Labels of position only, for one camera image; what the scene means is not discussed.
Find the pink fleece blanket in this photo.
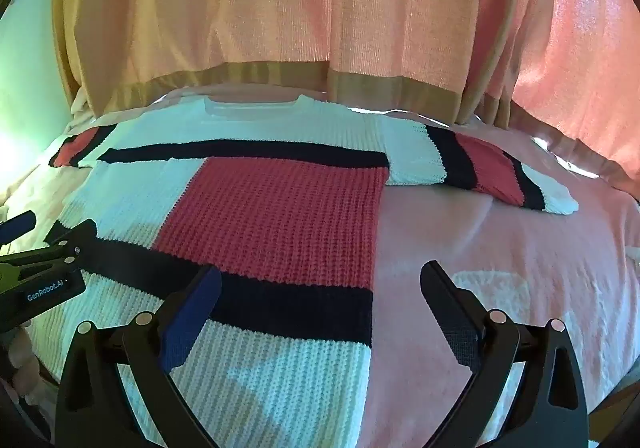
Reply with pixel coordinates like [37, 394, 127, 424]
[0, 83, 640, 448]

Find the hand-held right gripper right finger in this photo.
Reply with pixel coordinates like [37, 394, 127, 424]
[420, 260, 589, 448]

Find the person's left hand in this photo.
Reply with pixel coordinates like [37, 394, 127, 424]
[0, 323, 44, 405]

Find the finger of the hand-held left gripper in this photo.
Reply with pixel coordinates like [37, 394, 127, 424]
[0, 218, 99, 290]
[0, 210, 39, 245]

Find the pink curtain with tan hem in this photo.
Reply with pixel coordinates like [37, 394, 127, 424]
[470, 0, 640, 189]

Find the peach curtain with tan hem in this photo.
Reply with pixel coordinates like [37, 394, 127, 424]
[50, 0, 521, 126]

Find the colour-block knit sweater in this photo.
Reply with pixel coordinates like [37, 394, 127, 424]
[30, 95, 580, 448]

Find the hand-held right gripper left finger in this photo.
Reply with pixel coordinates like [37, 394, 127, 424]
[54, 264, 223, 448]

